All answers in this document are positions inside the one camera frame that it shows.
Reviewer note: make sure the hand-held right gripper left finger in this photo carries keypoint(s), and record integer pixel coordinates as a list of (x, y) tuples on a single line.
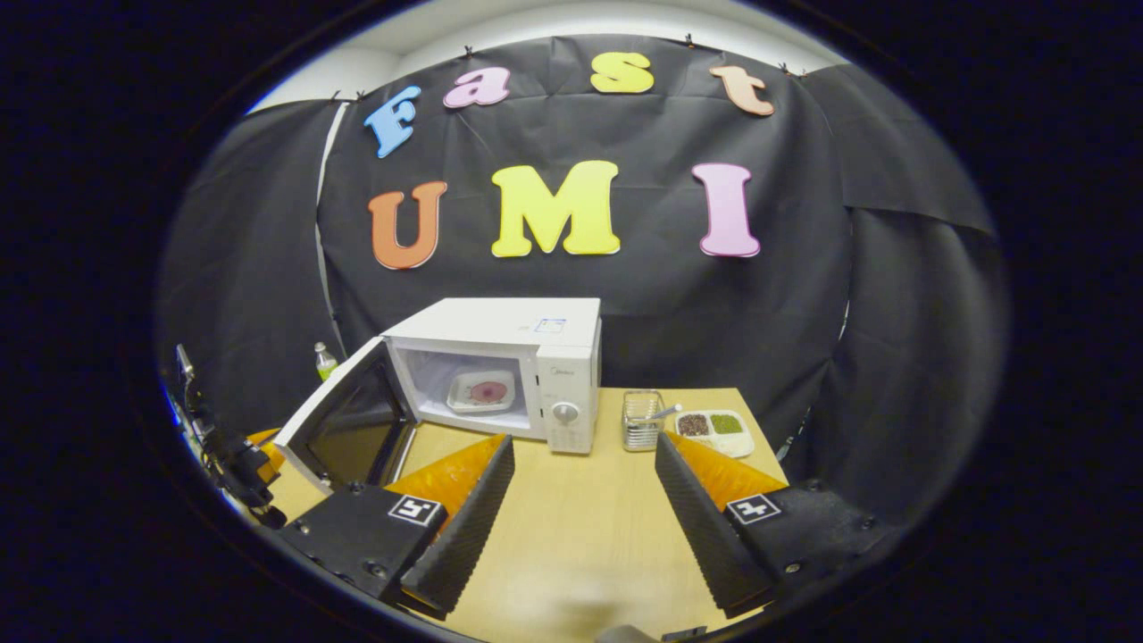
[(469, 536)]

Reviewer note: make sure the white divided bean dish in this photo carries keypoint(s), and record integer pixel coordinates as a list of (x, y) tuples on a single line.
[(738, 445)]

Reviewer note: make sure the white microwave oven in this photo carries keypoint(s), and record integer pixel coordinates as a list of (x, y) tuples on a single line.
[(500, 321)]

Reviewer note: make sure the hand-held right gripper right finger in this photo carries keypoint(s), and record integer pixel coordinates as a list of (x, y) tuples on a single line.
[(696, 527)]

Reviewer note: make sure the pink ham slice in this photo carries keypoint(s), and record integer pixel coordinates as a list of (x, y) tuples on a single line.
[(488, 391)]

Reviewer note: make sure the green drink bottle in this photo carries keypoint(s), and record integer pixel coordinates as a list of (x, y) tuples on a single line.
[(325, 362)]

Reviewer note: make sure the white square plate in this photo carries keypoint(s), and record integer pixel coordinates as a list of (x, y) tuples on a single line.
[(460, 400)]

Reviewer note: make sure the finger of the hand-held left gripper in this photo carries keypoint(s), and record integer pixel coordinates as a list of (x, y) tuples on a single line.
[(266, 444)]

